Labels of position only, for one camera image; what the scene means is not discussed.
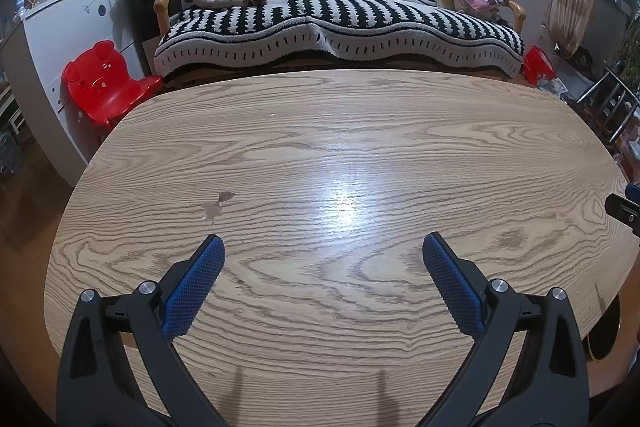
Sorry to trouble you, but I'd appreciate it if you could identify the black bin with yellow rim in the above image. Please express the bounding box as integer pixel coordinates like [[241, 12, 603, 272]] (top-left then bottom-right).
[[586, 292, 623, 363]]

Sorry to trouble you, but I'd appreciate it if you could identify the black and white patterned blanket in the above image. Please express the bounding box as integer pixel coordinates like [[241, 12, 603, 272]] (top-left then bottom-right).
[[153, 0, 526, 80]]

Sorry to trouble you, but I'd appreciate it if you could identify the black cabinet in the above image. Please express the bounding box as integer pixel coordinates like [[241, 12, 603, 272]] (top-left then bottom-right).
[[127, 0, 180, 78]]

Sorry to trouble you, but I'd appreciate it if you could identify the white shelf unit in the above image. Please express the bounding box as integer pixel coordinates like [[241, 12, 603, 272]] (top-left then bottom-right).
[[0, 82, 26, 138]]

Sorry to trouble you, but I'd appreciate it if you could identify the wooden armrest sofa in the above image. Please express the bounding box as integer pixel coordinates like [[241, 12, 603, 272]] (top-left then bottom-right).
[[152, 0, 527, 88]]

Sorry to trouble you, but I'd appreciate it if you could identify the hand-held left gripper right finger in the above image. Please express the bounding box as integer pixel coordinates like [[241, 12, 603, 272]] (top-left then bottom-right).
[[422, 232, 591, 427]]

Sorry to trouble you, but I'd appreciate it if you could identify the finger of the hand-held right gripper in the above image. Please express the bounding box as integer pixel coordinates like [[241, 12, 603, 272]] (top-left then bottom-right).
[[604, 183, 640, 238]]

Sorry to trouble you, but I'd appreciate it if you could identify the black metal chair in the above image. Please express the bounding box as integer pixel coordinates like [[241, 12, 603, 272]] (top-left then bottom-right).
[[575, 62, 640, 148]]

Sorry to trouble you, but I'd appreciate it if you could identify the red plastic child's chair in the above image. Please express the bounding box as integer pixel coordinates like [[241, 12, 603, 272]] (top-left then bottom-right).
[[62, 40, 165, 132]]

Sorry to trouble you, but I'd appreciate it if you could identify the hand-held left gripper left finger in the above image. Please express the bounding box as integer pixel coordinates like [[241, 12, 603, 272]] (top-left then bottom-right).
[[56, 234, 226, 427]]

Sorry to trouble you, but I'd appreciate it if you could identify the red plastic bag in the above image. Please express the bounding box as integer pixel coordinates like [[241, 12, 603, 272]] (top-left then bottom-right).
[[522, 46, 556, 85]]

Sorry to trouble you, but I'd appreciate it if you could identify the white cabinet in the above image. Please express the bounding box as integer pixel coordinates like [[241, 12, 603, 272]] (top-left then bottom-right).
[[0, 0, 151, 185]]

